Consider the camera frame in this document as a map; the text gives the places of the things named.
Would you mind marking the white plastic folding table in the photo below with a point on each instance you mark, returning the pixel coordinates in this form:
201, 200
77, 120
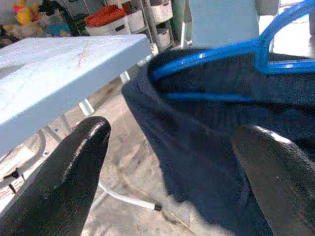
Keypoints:
61, 68

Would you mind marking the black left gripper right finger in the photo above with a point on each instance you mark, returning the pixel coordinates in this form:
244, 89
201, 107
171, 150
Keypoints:
283, 186

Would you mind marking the navy blue shirt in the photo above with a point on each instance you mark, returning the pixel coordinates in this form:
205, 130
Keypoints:
197, 147

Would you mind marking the yellow toy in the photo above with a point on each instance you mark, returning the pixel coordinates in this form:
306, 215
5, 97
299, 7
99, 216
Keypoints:
25, 13

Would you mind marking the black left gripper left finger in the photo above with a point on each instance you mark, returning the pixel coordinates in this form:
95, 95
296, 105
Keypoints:
61, 184

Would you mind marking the red cloth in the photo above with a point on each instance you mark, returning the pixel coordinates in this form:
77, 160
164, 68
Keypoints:
105, 14

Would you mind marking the blue plastic hanger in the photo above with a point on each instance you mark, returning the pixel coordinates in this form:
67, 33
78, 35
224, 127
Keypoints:
201, 56

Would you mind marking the white storage drawer box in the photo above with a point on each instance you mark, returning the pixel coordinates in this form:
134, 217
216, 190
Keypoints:
160, 11
115, 27

